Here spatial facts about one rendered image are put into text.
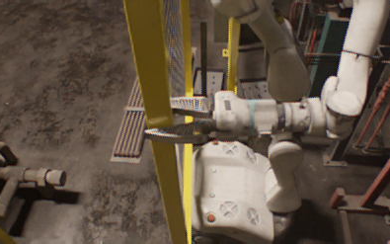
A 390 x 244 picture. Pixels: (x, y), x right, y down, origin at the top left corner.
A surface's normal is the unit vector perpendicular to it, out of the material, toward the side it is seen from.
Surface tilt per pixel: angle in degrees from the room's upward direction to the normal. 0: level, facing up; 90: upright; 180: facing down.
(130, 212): 0
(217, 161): 74
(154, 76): 90
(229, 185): 0
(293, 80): 88
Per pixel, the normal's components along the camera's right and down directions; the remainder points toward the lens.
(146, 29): 0.00, 0.74
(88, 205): -0.03, -0.67
